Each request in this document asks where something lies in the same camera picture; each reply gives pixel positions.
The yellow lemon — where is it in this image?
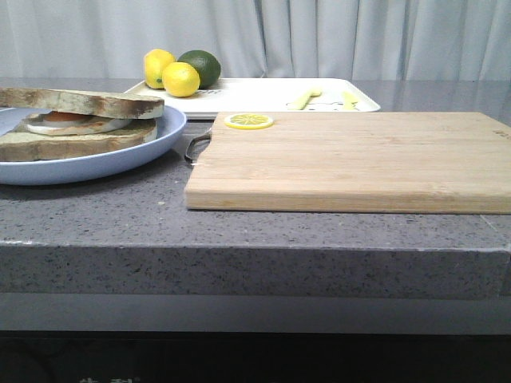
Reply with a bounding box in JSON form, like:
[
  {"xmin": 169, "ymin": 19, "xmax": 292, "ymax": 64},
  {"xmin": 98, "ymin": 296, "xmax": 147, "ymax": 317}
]
[
  {"xmin": 144, "ymin": 49, "xmax": 176, "ymax": 89},
  {"xmin": 162, "ymin": 61, "xmax": 200, "ymax": 97}
]

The white tray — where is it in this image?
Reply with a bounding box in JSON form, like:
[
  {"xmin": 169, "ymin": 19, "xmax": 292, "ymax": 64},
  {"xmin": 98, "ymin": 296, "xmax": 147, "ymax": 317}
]
[{"xmin": 127, "ymin": 78, "xmax": 380, "ymax": 120}]

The lemon slice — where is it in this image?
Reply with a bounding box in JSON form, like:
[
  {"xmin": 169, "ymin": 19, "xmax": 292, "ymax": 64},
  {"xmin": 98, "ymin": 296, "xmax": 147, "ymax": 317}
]
[{"xmin": 224, "ymin": 113, "xmax": 274, "ymax": 130}]

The left yellow lemon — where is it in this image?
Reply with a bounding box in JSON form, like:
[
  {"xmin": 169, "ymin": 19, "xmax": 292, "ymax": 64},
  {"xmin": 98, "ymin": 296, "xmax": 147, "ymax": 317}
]
[{"xmin": 144, "ymin": 49, "xmax": 176, "ymax": 89}]

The light blue plate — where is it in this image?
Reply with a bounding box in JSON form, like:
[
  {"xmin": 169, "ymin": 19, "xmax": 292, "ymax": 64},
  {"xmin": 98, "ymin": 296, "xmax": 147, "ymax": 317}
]
[{"xmin": 1, "ymin": 106, "xmax": 187, "ymax": 185}]

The yellow plastic fork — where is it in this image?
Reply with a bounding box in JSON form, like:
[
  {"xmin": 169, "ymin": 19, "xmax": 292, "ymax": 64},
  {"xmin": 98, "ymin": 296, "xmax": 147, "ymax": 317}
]
[{"xmin": 343, "ymin": 91, "xmax": 358, "ymax": 111}]

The front yellow lemon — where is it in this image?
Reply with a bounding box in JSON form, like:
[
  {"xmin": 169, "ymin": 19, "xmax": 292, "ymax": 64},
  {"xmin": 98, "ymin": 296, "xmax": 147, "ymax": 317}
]
[{"xmin": 162, "ymin": 61, "xmax": 200, "ymax": 97}]

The bread slice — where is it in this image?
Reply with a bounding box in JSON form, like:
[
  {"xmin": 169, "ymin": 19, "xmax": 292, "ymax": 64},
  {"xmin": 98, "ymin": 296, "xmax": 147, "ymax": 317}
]
[
  {"xmin": 1, "ymin": 87, "xmax": 164, "ymax": 119},
  {"xmin": 1, "ymin": 119, "xmax": 157, "ymax": 162}
]

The grey curtain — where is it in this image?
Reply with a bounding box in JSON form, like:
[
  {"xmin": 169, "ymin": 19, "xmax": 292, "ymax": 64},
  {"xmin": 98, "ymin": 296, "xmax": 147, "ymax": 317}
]
[{"xmin": 1, "ymin": 1, "xmax": 510, "ymax": 81}]

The wooden cutting board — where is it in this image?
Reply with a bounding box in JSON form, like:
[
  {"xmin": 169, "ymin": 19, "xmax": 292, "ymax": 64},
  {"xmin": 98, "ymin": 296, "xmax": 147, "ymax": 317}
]
[{"xmin": 184, "ymin": 112, "xmax": 510, "ymax": 214}]

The fried egg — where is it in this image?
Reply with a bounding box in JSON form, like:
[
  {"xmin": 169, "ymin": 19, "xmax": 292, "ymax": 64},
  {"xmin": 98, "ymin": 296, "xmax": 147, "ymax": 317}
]
[{"xmin": 18, "ymin": 112, "xmax": 132, "ymax": 136}]

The green lime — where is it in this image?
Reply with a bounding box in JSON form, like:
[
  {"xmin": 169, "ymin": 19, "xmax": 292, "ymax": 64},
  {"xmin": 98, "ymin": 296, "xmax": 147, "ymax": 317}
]
[{"xmin": 177, "ymin": 49, "xmax": 221, "ymax": 89}]

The metal cutting board handle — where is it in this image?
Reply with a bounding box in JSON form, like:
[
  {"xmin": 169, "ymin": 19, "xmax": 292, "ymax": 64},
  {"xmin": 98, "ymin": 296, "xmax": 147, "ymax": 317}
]
[{"xmin": 184, "ymin": 130, "xmax": 212, "ymax": 166}]

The yellow plastic spoon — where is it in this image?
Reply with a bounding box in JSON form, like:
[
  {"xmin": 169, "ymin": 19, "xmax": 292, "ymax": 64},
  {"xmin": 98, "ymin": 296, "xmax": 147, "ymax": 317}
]
[{"xmin": 287, "ymin": 88, "xmax": 323, "ymax": 111}]

